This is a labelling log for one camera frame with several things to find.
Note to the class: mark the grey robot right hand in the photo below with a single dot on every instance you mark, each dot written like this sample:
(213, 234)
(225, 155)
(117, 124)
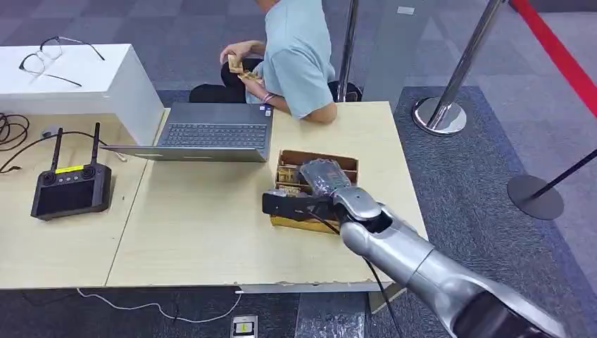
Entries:
(326, 177)

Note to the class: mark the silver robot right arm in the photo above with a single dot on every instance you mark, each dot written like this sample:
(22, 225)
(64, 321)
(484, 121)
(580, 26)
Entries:
(420, 261)

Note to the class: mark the wooden card box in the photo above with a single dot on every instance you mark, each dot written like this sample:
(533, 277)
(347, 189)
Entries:
(303, 157)

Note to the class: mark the tan card stack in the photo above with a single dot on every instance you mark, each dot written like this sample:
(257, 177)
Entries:
(289, 190)
(286, 175)

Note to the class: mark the person's left hand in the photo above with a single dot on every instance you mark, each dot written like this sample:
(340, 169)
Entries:
(254, 86)

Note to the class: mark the person's hand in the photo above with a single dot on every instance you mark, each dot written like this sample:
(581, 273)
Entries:
(254, 86)
(242, 47)

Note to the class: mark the grey laptop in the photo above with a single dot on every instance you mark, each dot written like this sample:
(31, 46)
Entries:
(214, 133)

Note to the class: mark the person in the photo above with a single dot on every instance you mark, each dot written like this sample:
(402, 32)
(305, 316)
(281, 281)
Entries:
(294, 56)

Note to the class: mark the person's right hand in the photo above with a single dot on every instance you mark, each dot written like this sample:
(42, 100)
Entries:
(242, 47)

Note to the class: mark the floor power socket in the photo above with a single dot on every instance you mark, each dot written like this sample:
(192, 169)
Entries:
(244, 328)

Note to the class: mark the white floor sticker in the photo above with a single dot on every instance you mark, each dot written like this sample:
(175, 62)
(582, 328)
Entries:
(406, 10)

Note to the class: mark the white box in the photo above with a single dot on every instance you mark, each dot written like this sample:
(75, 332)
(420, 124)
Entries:
(93, 84)

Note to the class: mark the black remote controller with antennas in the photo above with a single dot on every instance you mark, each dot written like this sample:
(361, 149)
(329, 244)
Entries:
(70, 191)

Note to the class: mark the red barrier belt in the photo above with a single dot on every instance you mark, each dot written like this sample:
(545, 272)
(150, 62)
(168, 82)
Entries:
(559, 53)

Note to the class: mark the small grey adapter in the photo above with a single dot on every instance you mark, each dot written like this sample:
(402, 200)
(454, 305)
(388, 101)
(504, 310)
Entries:
(49, 132)

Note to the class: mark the black-rimmed glasses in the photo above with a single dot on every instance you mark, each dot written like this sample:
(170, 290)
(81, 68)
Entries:
(43, 56)

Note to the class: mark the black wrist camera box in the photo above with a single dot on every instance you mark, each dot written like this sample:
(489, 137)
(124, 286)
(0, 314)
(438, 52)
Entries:
(291, 206)

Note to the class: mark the black stanchion post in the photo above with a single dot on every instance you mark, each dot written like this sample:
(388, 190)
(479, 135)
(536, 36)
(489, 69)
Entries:
(535, 198)

